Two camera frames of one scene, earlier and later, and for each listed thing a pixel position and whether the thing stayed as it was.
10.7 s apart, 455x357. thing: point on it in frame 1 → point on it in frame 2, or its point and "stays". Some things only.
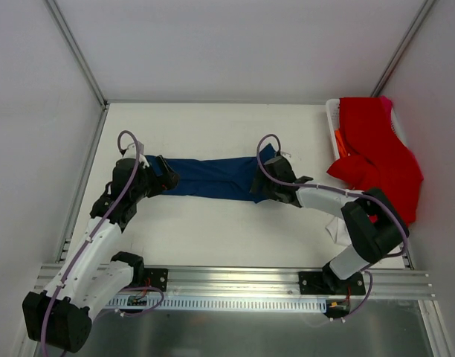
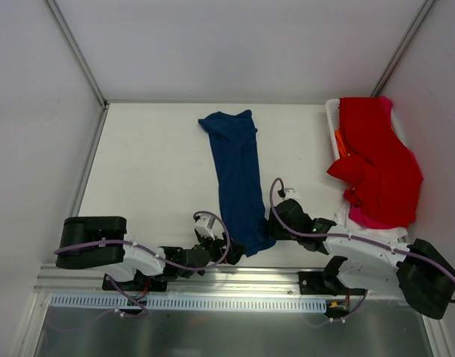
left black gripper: [158, 173] → [220, 251]
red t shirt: [378, 158] stays
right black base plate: [328, 282] stays
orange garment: [341, 143] stays
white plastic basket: [332, 107] stays
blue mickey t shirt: [230, 179] → [240, 187]
